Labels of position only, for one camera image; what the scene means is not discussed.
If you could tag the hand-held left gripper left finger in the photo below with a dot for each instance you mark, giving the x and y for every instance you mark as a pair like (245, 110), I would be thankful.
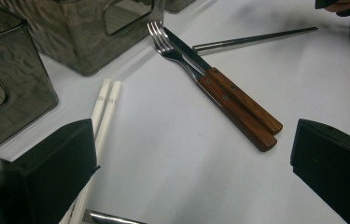
(45, 174)

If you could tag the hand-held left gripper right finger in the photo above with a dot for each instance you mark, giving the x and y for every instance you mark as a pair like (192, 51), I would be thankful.
(334, 174)

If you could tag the smoky clear plastic bin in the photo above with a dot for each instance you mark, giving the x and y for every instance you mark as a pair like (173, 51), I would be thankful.
(23, 93)
(79, 40)

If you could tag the white chopstick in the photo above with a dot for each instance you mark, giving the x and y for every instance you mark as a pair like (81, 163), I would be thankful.
(101, 99)
(112, 102)

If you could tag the white table cover sheet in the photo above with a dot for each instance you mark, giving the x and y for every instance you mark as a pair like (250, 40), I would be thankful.
(179, 174)

